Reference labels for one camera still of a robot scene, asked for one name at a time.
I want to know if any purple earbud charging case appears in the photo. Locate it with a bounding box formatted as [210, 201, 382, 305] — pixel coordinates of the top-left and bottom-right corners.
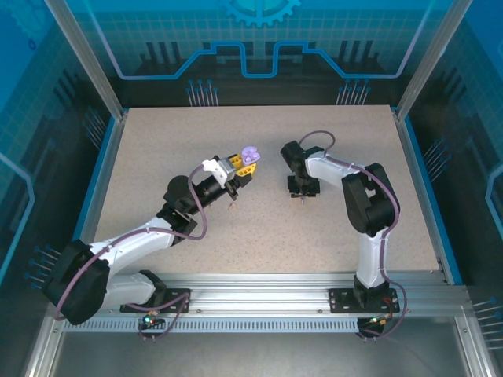
[240, 145, 263, 166]

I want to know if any blue table edge strip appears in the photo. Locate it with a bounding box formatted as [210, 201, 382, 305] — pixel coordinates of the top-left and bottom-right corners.
[403, 115, 464, 286]
[58, 115, 119, 286]

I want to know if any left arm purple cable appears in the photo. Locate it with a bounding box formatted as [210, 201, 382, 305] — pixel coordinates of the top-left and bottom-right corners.
[53, 163, 209, 343]

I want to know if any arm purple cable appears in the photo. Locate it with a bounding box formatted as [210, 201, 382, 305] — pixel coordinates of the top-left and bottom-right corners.
[53, 163, 209, 343]
[297, 130, 409, 343]

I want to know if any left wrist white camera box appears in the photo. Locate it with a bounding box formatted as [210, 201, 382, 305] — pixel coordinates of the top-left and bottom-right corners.
[201, 156, 237, 185]

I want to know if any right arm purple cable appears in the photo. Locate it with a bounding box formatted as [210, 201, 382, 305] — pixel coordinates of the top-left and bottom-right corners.
[297, 130, 409, 343]

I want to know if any aluminium table side rail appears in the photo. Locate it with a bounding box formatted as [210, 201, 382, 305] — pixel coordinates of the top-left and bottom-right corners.
[391, 111, 452, 284]
[73, 111, 128, 284]

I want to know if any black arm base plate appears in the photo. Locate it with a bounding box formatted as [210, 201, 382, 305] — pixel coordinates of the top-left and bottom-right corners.
[119, 288, 193, 314]
[328, 288, 401, 314]

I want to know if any aluminium mounting rail beam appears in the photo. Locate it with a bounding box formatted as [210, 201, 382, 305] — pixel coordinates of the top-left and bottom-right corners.
[50, 273, 468, 320]

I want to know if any slotted grey cable duct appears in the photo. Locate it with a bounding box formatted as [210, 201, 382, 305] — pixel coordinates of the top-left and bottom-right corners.
[62, 318, 361, 334]

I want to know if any aluminium frame post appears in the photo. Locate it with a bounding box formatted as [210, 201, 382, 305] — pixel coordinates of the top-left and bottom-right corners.
[395, 0, 461, 119]
[42, 0, 129, 119]

